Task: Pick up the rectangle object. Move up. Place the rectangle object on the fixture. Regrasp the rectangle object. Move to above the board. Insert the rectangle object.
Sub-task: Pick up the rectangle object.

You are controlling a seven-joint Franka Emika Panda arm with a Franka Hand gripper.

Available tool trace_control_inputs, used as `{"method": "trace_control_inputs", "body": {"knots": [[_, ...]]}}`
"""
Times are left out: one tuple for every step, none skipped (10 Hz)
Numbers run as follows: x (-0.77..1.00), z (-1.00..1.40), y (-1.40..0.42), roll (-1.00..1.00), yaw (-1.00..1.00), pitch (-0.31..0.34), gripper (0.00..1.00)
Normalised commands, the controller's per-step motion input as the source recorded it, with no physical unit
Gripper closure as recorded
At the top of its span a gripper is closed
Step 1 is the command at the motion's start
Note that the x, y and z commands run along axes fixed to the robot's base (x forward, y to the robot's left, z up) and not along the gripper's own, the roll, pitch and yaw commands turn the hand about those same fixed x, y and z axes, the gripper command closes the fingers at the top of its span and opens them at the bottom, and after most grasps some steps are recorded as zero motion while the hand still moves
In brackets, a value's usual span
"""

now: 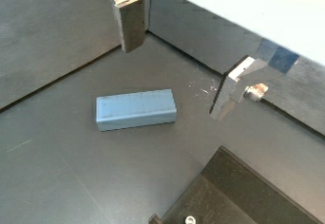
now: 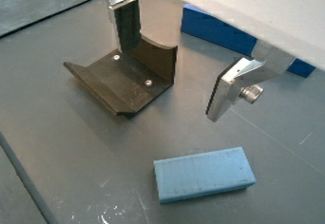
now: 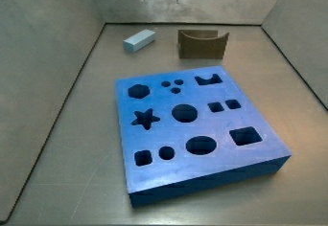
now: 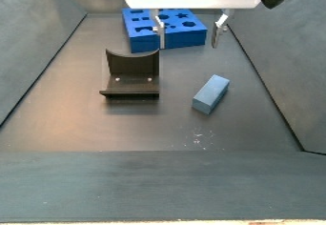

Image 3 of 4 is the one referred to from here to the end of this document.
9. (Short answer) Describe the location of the blue shape sorting board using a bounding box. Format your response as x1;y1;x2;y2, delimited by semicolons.
115;66;290;207

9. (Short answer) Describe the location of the light blue rectangular block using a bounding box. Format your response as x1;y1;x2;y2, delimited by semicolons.
123;30;155;53

